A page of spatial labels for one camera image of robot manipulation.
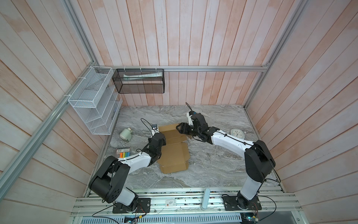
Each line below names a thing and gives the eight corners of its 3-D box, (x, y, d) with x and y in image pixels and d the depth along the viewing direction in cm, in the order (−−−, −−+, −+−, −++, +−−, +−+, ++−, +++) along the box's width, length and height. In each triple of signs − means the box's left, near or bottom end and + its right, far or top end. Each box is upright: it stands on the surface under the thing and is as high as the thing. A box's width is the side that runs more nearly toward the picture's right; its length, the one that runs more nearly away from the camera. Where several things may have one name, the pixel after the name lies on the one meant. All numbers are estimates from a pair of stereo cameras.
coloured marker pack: (115, 157, 93) (114, 156, 91) (118, 148, 98) (117, 147, 96) (129, 157, 93) (128, 156, 91) (131, 148, 98) (131, 147, 96)
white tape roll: (122, 142, 101) (119, 136, 95) (125, 133, 106) (122, 127, 100) (130, 142, 101) (127, 136, 95) (132, 133, 106) (130, 127, 100)
